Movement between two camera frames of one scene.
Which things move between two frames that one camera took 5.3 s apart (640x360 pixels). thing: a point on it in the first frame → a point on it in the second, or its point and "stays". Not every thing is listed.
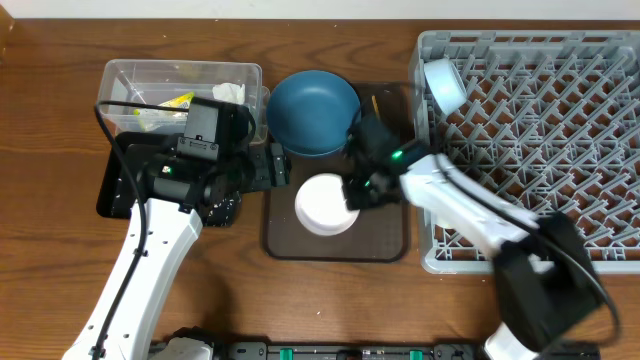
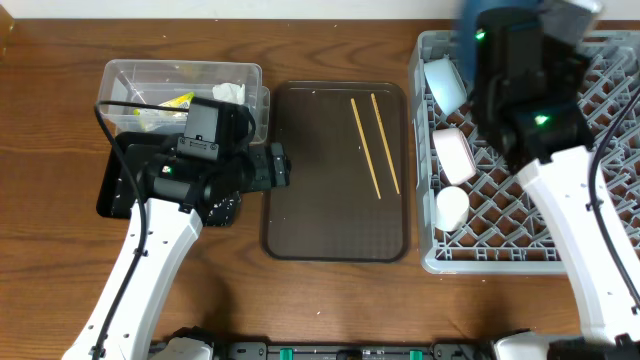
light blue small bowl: x=446 y=84 stays
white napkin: x=229 y=92 stays
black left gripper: x=276 y=165 stays
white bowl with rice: x=320 y=205 → x=455 y=154
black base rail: x=346 y=350 stays
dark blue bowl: x=311 y=113 → x=466 y=28
